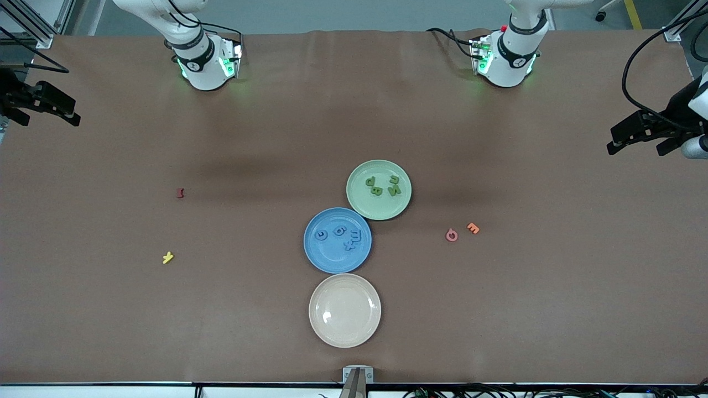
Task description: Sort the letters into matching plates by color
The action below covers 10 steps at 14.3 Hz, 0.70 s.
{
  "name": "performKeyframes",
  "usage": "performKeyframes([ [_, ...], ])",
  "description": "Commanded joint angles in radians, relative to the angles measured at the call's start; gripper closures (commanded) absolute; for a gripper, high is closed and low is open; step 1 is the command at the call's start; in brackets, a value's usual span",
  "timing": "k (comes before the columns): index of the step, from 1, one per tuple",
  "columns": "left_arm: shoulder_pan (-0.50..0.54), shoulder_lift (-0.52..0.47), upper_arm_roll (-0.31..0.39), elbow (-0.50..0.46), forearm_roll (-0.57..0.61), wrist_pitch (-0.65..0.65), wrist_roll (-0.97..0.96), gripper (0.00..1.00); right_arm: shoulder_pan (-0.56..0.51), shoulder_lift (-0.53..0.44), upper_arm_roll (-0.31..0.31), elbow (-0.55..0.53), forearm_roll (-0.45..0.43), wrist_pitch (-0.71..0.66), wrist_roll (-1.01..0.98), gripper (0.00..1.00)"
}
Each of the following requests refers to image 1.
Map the black chair caster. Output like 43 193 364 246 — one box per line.
595 0 620 23

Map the brown table cover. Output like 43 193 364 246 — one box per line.
0 29 708 385

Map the green plate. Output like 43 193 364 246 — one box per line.
346 160 413 221

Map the blue plate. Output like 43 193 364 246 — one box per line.
303 207 372 274

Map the beige plate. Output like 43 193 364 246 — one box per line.
309 273 382 348

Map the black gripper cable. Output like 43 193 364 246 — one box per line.
0 27 70 74
622 6 708 130

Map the aluminium frame post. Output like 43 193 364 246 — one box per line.
663 0 708 43
0 0 56 49

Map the black base cable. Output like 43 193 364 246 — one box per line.
426 27 477 59

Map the white table edge rail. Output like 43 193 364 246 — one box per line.
0 383 708 398

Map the tangled black cable bundle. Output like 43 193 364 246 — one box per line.
401 383 708 398

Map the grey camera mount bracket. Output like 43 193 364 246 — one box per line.
342 365 374 398

